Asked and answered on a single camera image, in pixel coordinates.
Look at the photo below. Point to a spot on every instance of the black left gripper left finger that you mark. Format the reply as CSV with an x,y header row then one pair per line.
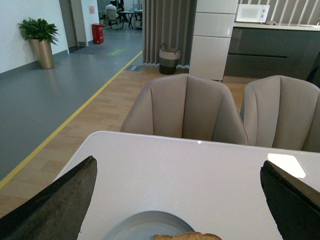
x,y
58,211

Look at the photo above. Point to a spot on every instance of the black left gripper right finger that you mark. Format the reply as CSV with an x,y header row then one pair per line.
x,y
294,205

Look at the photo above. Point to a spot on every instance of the grey round plate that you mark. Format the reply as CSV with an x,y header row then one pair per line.
x,y
144,225

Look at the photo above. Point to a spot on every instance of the brown bread slice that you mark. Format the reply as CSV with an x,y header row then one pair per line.
x,y
188,236

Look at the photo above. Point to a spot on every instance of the right beige chair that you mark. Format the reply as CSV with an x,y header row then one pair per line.
x,y
282,112

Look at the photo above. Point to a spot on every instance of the beige chair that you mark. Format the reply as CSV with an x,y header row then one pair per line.
x,y
188,107
282,112

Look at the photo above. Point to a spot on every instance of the left beige chair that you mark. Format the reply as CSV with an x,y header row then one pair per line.
x,y
188,107

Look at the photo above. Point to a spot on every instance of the grey kitchen counter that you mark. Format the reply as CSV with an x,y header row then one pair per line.
x,y
257,52

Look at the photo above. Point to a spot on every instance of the gold plant pot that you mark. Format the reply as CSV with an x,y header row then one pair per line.
x,y
43,52

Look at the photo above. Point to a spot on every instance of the green potted plant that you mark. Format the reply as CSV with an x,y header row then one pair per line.
x,y
38,29

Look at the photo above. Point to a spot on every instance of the red bin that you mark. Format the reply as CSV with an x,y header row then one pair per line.
x,y
97,33

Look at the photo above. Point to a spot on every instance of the woven laundry basket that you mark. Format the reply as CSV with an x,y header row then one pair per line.
x,y
168,59

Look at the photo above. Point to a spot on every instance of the white microwave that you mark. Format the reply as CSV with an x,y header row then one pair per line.
x,y
252,13

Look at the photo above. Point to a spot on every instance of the white tall cabinet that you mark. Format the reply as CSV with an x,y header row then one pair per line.
x,y
213,26

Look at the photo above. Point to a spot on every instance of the seated person in background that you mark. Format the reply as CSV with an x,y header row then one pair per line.
x,y
111,15

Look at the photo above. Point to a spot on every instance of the grey curtain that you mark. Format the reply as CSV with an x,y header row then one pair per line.
x,y
169,22

